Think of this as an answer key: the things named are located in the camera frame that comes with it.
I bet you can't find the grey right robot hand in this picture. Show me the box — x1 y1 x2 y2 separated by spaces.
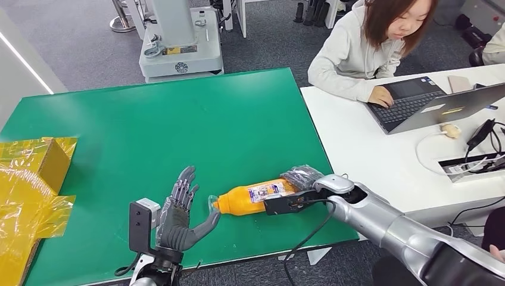
280 164 325 192

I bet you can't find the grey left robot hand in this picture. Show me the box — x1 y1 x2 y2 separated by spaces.
155 166 222 252

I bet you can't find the orange detergent bottle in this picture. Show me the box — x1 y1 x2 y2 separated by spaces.
208 178 298 217

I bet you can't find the person at laptop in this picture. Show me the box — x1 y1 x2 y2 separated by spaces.
307 0 439 108

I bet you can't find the dark open laptop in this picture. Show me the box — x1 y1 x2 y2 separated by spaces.
364 76 505 135

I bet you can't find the cardboard box with yellow film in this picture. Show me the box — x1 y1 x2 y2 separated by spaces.
0 136 78 286

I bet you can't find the small beige plug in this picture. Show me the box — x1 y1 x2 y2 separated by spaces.
440 123 462 139

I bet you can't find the desk socket tray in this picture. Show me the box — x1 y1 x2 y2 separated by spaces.
438 153 505 184

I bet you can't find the white furniture panel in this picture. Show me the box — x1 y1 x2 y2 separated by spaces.
223 0 277 39

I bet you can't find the pale pink phone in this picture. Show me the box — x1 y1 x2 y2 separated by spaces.
447 74 473 94

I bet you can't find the black power adapter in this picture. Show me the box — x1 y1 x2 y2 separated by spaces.
466 119 497 150

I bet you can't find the person with dark clothing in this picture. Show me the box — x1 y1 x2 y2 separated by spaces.
481 205 505 264

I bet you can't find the metal stand base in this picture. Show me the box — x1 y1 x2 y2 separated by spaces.
110 0 137 33

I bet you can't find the person in pale top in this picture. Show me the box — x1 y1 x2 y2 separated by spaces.
482 33 505 66

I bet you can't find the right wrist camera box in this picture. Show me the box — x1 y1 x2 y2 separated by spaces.
263 188 334 216

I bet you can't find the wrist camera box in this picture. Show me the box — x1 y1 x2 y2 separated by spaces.
263 188 334 216
129 198 162 256

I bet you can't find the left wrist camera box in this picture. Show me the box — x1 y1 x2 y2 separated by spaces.
129 198 162 256

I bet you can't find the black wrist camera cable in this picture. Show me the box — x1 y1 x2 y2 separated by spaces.
282 198 337 286

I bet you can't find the white desk cable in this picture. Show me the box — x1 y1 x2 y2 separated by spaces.
414 131 505 176

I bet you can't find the black floor cable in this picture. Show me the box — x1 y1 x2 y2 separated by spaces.
450 197 505 228

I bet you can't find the white robot pedestal machine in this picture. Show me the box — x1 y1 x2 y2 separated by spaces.
139 0 225 83

